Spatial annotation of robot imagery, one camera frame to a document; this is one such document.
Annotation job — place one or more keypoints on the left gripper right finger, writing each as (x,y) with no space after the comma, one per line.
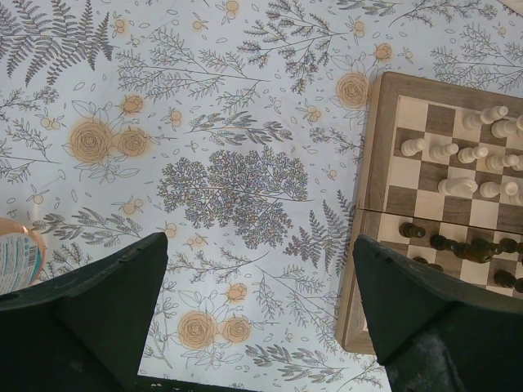
(433,332)

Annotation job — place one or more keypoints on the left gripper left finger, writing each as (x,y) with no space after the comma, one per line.
(84,330)

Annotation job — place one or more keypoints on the dark chess knight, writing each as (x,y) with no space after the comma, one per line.
(479,251)

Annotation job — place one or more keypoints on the white chess knight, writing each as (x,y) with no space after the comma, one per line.
(461,187)

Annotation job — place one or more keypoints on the wooden chess board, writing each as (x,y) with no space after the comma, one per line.
(420,133)

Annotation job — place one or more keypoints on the pink capped bottle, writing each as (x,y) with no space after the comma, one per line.
(22,256)

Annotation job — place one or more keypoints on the floral table mat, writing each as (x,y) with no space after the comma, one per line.
(236,128)

